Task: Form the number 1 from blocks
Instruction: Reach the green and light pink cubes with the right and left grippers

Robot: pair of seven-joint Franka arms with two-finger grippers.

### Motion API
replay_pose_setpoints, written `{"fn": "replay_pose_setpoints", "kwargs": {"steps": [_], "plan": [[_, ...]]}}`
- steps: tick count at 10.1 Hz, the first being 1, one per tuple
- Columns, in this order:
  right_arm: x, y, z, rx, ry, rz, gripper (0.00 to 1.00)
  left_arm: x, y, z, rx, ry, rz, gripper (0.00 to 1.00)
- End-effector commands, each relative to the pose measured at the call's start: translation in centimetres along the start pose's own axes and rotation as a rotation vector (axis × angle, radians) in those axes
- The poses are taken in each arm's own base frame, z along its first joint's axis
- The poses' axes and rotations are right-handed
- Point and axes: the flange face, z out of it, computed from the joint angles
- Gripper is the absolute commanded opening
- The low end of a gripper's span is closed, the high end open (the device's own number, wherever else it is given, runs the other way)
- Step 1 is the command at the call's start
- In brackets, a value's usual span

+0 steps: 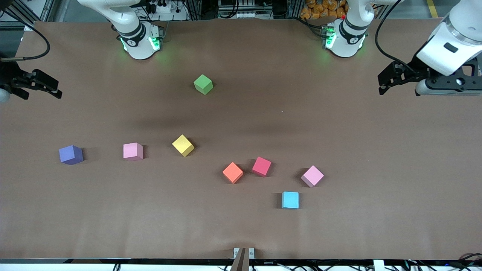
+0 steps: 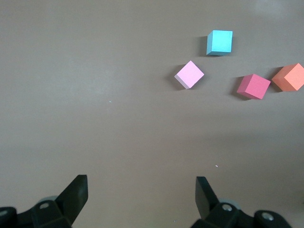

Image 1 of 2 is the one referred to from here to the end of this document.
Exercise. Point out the white rack equipment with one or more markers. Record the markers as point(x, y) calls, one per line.
point(241, 13)

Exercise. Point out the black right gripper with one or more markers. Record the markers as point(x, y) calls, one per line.
point(9, 74)

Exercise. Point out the red foam block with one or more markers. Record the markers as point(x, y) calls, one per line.
point(261, 166)

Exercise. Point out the brown pole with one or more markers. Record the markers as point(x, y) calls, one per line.
point(239, 261)

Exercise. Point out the light blue foam block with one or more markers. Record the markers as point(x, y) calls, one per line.
point(290, 200)

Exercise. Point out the purple foam block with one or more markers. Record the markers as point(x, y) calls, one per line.
point(70, 154)

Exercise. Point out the aluminium frame profile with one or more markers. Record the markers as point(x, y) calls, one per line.
point(45, 9)

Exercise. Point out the yellow foam block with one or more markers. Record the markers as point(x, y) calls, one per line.
point(183, 145)

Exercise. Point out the brown table cover sheet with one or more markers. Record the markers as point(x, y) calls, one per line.
point(339, 131)

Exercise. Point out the white power strip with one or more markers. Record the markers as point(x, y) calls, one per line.
point(162, 7)

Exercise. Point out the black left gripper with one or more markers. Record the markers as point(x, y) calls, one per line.
point(415, 70)

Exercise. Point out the orange bagged goods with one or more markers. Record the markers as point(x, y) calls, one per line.
point(320, 9)

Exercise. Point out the small metal bracket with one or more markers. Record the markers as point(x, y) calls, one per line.
point(251, 253)

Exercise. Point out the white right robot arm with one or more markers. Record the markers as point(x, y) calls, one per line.
point(131, 22)

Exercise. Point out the pink foam block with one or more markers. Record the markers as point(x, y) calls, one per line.
point(312, 175)
point(132, 150)

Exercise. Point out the orange foam block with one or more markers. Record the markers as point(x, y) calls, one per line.
point(232, 172)

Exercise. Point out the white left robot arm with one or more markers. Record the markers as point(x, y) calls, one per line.
point(344, 37)

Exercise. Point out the green foam block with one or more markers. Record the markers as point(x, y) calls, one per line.
point(203, 84)

